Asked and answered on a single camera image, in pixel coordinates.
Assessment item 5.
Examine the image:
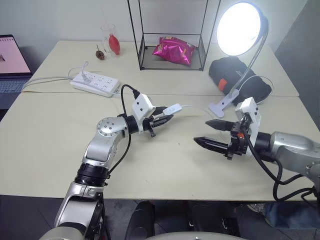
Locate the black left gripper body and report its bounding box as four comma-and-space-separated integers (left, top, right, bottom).
143, 109, 158, 139

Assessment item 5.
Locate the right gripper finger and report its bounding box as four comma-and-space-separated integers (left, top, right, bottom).
192, 136, 230, 156
204, 119, 235, 133

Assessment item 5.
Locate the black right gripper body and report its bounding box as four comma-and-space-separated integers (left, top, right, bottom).
224, 116, 250, 161

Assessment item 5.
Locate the white charger plug with cable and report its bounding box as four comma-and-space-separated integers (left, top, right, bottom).
163, 102, 182, 116

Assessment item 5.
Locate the round clip-on desk lamp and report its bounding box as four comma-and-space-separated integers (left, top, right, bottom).
208, 1, 270, 119

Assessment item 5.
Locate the black bag with orange patch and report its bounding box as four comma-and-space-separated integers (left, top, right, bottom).
208, 55, 274, 101

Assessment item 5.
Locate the pink foil snack bag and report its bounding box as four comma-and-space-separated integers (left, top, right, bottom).
152, 35, 197, 67

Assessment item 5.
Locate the white power strip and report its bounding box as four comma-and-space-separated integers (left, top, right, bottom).
69, 70, 122, 98

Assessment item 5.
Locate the red bulb-shaped object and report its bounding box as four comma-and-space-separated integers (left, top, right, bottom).
108, 34, 122, 56

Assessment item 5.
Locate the brown dried seed pod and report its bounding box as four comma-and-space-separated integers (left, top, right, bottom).
94, 44, 108, 61

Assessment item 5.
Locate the blue fabric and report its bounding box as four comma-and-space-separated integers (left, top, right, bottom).
264, 201, 320, 229

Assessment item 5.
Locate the grey robot torso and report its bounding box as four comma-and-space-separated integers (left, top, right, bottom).
146, 230, 242, 240

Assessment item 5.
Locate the clear glass cup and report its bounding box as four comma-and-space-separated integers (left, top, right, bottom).
100, 23, 122, 57

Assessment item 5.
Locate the dark rounded shape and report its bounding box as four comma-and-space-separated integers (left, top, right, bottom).
124, 200, 156, 240

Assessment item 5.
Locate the open laptop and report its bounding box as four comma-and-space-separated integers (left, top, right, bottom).
0, 34, 35, 111

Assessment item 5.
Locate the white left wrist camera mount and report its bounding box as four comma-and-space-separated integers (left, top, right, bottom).
131, 93, 157, 133

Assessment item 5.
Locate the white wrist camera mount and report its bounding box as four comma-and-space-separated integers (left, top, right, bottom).
131, 93, 157, 133
234, 96, 262, 157

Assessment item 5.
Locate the thin white lamp cord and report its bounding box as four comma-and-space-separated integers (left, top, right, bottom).
179, 76, 275, 118

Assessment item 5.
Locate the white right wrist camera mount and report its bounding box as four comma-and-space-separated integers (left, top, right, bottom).
234, 96, 262, 157

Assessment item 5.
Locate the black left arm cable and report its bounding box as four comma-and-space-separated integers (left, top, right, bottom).
106, 84, 141, 181

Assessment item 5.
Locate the black wire frame rack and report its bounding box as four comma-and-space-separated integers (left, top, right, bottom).
127, 0, 222, 72

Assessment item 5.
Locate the white plug with cord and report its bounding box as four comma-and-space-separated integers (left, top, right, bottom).
67, 60, 91, 85

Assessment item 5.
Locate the white power strip cable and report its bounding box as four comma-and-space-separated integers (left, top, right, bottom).
22, 75, 76, 92

